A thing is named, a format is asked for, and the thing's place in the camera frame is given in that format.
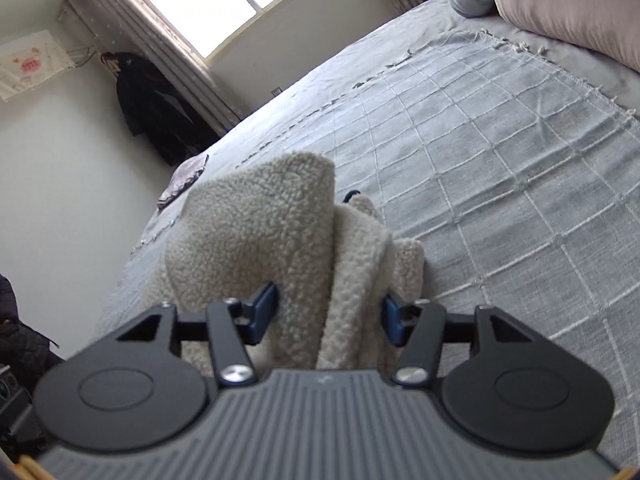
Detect black quilted jacket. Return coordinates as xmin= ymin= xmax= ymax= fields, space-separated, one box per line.
xmin=0 ymin=274 xmax=66 ymax=367

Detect pink pillow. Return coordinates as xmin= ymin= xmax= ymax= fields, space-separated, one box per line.
xmin=492 ymin=0 xmax=640 ymax=73

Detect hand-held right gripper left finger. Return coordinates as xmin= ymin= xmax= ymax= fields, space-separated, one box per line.
xmin=117 ymin=281 xmax=279 ymax=389

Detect white cloth pink print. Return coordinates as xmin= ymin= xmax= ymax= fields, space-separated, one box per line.
xmin=0 ymin=30 xmax=77 ymax=103

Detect cream fleece jacket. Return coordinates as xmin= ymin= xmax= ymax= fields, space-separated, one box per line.
xmin=165 ymin=151 xmax=426 ymax=376

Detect grey bed sheet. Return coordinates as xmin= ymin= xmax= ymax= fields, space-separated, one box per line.
xmin=132 ymin=0 xmax=640 ymax=261

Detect window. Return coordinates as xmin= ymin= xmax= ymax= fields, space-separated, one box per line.
xmin=120 ymin=0 xmax=333 ymax=61

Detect small pink folded cloth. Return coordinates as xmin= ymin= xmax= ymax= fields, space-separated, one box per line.
xmin=157 ymin=154 xmax=210 ymax=211

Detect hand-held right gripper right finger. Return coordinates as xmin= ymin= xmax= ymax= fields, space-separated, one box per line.
xmin=381 ymin=292 xmax=533 ymax=389

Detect grey checked blanket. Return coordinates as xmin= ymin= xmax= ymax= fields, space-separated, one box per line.
xmin=95 ymin=27 xmax=640 ymax=471

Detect dark hanging clothes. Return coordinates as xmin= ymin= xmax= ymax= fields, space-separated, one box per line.
xmin=100 ymin=51 xmax=221 ymax=167

